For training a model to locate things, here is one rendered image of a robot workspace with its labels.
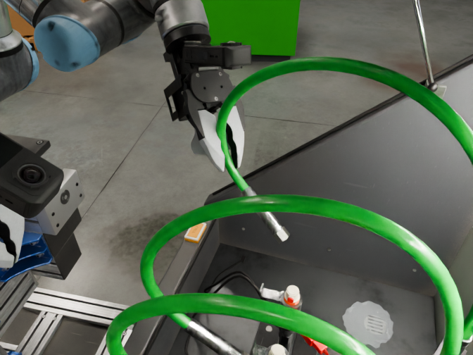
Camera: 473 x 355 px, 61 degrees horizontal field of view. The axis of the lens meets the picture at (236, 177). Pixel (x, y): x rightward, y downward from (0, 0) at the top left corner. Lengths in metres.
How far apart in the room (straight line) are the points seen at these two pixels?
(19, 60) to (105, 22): 0.41
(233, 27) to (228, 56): 3.31
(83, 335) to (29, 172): 1.34
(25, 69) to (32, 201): 0.71
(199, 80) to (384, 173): 0.38
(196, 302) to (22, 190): 0.17
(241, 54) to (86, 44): 0.22
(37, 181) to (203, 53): 0.29
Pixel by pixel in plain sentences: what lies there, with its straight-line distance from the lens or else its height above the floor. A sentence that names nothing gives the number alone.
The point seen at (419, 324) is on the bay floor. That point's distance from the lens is 0.96.
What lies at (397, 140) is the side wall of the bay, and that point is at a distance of 0.73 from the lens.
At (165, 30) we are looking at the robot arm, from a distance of 0.63.
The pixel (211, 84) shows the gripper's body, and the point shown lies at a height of 1.33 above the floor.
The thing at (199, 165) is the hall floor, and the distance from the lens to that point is 2.59.
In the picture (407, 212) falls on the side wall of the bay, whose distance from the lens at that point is 0.83.
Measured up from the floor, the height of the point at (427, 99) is 1.42.
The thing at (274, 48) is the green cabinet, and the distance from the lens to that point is 3.89.
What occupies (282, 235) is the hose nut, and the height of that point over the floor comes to 1.15.
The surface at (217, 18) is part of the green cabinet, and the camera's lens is 3.82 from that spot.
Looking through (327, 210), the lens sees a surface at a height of 1.39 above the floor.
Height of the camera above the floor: 1.59
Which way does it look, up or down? 40 degrees down
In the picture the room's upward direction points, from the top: straight up
